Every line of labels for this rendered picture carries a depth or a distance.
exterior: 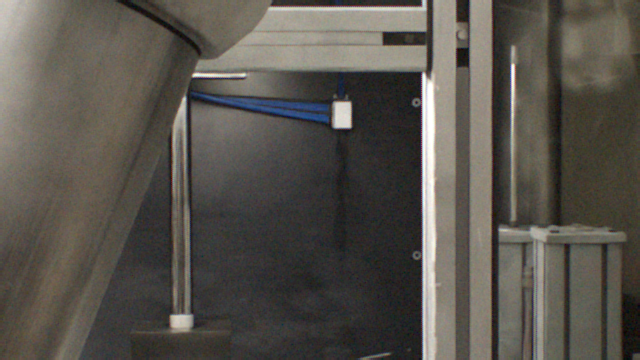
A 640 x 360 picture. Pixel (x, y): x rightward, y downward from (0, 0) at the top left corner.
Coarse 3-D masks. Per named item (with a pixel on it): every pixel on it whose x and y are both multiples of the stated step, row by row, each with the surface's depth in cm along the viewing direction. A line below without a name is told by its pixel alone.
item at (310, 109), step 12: (192, 96) 132; (204, 96) 132; (216, 96) 133; (228, 96) 133; (240, 96) 133; (252, 96) 134; (252, 108) 133; (264, 108) 134; (276, 108) 134; (288, 108) 134; (300, 108) 134; (312, 108) 135; (324, 108) 135; (312, 120) 135; (324, 120) 135
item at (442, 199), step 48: (432, 0) 94; (480, 0) 94; (432, 48) 94; (480, 48) 94; (432, 96) 94; (480, 96) 94; (432, 144) 94; (480, 144) 94; (432, 192) 94; (480, 192) 94; (432, 240) 95; (480, 240) 95; (432, 288) 95; (480, 288) 95; (432, 336) 95; (480, 336) 95
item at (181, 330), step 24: (168, 144) 113; (168, 168) 113; (168, 192) 114; (192, 216) 114; (192, 240) 114; (192, 264) 114; (192, 288) 114; (192, 312) 114; (144, 336) 111; (168, 336) 111; (192, 336) 111; (216, 336) 112
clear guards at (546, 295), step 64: (320, 0) 93; (384, 0) 93; (512, 0) 94; (576, 0) 94; (256, 64) 93; (320, 64) 93; (384, 64) 93; (512, 64) 94; (576, 64) 95; (512, 128) 94; (576, 128) 95; (512, 192) 95; (576, 192) 95; (512, 256) 95; (576, 256) 95; (512, 320) 95; (576, 320) 95
